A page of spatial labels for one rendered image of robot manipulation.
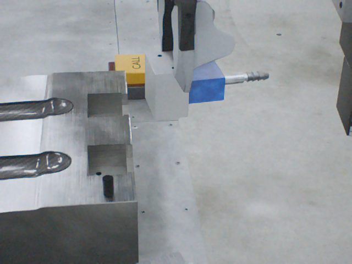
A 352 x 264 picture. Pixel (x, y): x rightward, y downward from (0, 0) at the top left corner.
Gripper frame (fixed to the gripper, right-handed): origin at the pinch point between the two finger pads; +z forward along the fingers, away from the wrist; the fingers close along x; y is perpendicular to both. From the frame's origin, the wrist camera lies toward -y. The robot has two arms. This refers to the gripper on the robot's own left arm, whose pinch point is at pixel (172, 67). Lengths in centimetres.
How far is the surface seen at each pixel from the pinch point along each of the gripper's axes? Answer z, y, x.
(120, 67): 11.4, -1.6, 23.4
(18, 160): 6.7, -16.3, -3.6
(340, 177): 95, 79, 97
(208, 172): 95, 39, 109
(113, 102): 7.3, -5.2, 7.1
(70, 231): 9.1, -12.5, -12.5
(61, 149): 6.1, -12.1, -3.4
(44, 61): 15.1, -11.4, 35.2
